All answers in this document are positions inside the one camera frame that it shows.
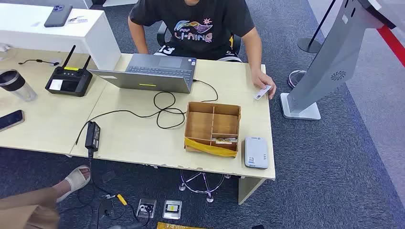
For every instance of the round chrome base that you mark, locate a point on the round chrome base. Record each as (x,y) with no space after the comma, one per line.
(294,79)

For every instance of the red barrier belt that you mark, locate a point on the red barrier belt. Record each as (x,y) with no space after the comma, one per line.
(392,42)

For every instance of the person's right forearm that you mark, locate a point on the person's right forearm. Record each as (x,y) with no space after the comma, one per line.
(138,39)

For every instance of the white counter block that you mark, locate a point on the white counter block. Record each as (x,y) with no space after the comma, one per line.
(38,34)

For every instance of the white ID card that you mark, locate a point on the white ID card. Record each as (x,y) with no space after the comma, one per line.
(262,93)

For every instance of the dark grey smartphone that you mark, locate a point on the dark grey smartphone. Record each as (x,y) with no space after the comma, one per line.
(58,15)

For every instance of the yellow plug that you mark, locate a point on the yellow plug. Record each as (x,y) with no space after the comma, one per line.
(121,199)

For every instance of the open metal floor socket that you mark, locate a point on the open metal floor socket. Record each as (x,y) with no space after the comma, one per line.
(146,208)

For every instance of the yellow flat package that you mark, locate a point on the yellow flat package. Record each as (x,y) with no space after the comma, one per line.
(174,226)

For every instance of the black smartphone with tan case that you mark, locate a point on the black smartphone with tan case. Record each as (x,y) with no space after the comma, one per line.
(11,120)

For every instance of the chrome stool base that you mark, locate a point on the chrome stool base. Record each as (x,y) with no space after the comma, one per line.
(202,177)

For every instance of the grey laptop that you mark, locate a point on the grey laptop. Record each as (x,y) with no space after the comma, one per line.
(148,80)

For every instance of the black stanchion post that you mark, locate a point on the black stanchion post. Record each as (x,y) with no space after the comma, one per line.
(308,45)

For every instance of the seated person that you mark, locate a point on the seated person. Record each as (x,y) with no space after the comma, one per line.
(196,19)

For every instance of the small card with keys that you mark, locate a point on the small card with keys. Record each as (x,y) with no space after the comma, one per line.
(77,20)

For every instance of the black remote controller with antennas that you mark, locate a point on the black remote controller with antennas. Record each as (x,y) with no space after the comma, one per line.
(69,83)

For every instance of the grey kiosk stand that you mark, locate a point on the grey kiosk stand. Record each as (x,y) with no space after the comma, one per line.
(332,57)

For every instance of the clear tumbler with black lid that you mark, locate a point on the clear tumbler with black lid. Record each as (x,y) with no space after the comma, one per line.
(14,83)

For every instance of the dark floor plate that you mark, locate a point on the dark floor plate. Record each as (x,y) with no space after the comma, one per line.
(108,176)

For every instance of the person's leg with sandal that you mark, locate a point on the person's leg with sandal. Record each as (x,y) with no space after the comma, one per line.
(28,205)

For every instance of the person's left forearm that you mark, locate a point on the person's left forearm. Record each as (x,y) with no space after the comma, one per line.
(253,50)

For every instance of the wooden divided box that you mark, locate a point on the wooden divided box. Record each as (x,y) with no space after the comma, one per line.
(199,124)

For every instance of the person's left hand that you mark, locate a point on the person's left hand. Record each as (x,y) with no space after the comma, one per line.
(263,80)

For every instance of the white card reader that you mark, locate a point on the white card reader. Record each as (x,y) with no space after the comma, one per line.
(256,153)

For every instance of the room key card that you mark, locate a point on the room key card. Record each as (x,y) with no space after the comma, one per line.
(225,141)

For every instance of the metal floor socket yellow label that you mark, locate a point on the metal floor socket yellow label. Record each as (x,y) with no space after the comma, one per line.
(172,209)

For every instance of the black power adapter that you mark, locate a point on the black power adapter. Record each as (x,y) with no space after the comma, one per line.
(92,136)

